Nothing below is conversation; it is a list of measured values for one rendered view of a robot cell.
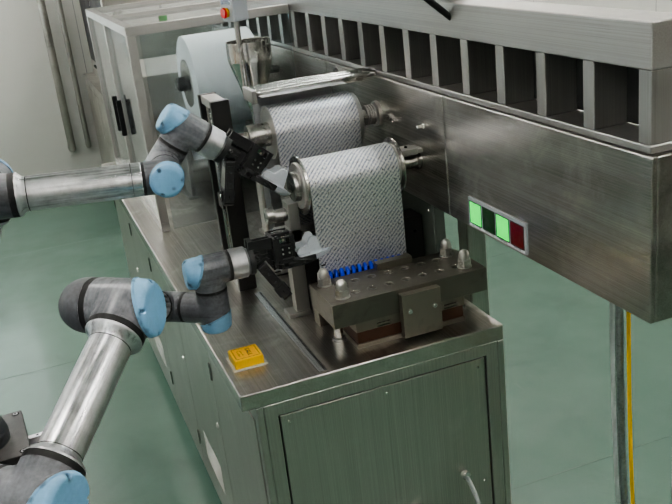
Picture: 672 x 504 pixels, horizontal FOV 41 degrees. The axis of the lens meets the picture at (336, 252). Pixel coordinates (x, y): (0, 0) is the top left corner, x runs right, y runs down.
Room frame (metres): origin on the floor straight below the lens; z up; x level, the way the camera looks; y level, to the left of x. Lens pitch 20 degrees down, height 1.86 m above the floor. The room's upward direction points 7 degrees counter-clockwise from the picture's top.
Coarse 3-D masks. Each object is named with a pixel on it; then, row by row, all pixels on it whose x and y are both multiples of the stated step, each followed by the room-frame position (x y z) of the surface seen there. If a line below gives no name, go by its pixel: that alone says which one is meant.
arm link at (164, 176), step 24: (96, 168) 1.91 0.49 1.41; (120, 168) 1.91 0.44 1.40; (144, 168) 1.91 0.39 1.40; (168, 168) 1.89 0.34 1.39; (0, 192) 1.83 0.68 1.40; (24, 192) 1.85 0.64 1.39; (48, 192) 1.86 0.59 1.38; (72, 192) 1.87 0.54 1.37; (96, 192) 1.88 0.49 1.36; (120, 192) 1.89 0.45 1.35; (144, 192) 1.91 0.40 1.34; (168, 192) 1.89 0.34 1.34; (0, 216) 1.84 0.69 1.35
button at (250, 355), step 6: (240, 348) 1.95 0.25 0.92; (246, 348) 1.95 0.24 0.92; (252, 348) 1.94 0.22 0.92; (258, 348) 1.94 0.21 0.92; (228, 354) 1.94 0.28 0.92; (234, 354) 1.92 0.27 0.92; (240, 354) 1.92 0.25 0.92; (246, 354) 1.91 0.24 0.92; (252, 354) 1.91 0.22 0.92; (258, 354) 1.91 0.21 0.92; (234, 360) 1.89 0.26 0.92; (240, 360) 1.89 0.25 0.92; (246, 360) 1.89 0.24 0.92; (252, 360) 1.90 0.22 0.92; (258, 360) 1.90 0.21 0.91; (234, 366) 1.89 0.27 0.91; (240, 366) 1.89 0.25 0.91; (246, 366) 1.89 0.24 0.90
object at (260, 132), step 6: (246, 126) 2.37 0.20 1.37; (252, 126) 2.37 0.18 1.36; (258, 126) 2.37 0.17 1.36; (264, 126) 2.37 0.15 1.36; (252, 132) 2.35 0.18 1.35; (258, 132) 2.35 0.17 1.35; (264, 132) 2.36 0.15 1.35; (270, 132) 2.36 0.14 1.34; (252, 138) 2.34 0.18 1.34; (258, 138) 2.35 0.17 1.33; (264, 138) 2.35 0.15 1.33; (270, 138) 2.36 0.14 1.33; (258, 144) 2.35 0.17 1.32; (264, 144) 2.36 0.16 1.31; (270, 144) 2.37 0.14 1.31
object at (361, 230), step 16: (400, 192) 2.17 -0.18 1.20; (320, 208) 2.10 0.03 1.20; (336, 208) 2.11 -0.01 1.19; (352, 208) 2.13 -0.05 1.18; (368, 208) 2.14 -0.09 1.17; (384, 208) 2.15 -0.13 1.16; (400, 208) 2.17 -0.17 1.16; (320, 224) 2.10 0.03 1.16; (336, 224) 2.11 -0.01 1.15; (352, 224) 2.12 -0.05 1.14; (368, 224) 2.14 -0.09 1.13; (384, 224) 2.15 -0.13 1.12; (400, 224) 2.17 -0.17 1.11; (320, 240) 2.10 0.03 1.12; (336, 240) 2.11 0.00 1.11; (352, 240) 2.12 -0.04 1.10; (368, 240) 2.14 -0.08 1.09; (384, 240) 2.15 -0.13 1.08; (400, 240) 2.16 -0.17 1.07; (336, 256) 2.11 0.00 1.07; (352, 256) 2.12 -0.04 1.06; (368, 256) 2.14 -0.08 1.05; (384, 256) 2.15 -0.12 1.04
